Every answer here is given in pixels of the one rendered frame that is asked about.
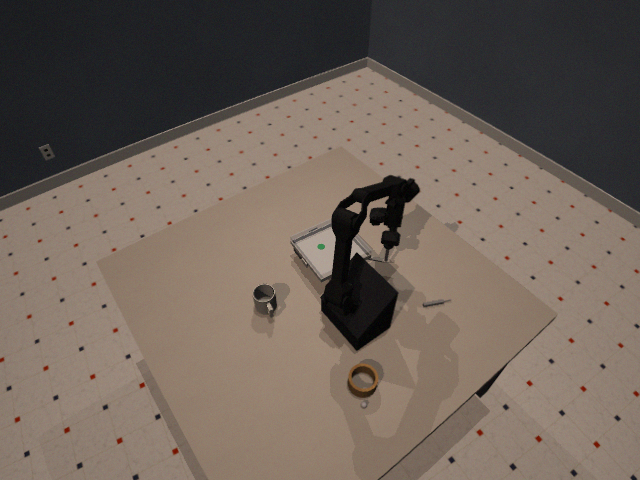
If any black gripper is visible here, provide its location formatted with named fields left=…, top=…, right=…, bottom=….
left=381, top=210, right=404, bottom=246

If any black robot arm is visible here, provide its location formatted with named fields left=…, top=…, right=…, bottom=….
left=324, top=175, right=420, bottom=317

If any dark grey mug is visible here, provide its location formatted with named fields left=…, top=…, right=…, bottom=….
left=253, top=284, right=277, bottom=318

